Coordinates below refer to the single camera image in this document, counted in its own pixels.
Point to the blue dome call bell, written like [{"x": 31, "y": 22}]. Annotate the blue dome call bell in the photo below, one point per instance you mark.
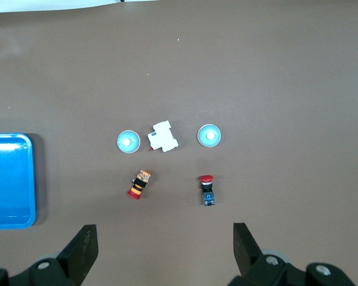
[
  {"x": 128, "y": 141},
  {"x": 209, "y": 136}
]

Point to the brown table mat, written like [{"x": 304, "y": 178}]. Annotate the brown table mat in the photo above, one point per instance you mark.
[{"x": 256, "y": 74}]

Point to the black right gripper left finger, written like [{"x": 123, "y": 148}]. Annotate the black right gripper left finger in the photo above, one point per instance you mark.
[{"x": 77, "y": 253}]

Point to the orange red-capped push button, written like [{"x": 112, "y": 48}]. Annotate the orange red-capped push button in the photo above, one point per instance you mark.
[{"x": 138, "y": 186}]

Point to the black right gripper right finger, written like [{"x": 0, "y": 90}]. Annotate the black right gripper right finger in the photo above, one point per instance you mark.
[{"x": 250, "y": 253}]

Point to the blue plastic tray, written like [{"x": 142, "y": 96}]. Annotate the blue plastic tray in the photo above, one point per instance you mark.
[{"x": 9, "y": 178}]

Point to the white circuit breaker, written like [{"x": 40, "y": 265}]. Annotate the white circuit breaker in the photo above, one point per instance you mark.
[{"x": 162, "y": 137}]

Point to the red mushroom button blue base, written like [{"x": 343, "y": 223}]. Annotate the red mushroom button blue base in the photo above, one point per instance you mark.
[{"x": 207, "y": 190}]

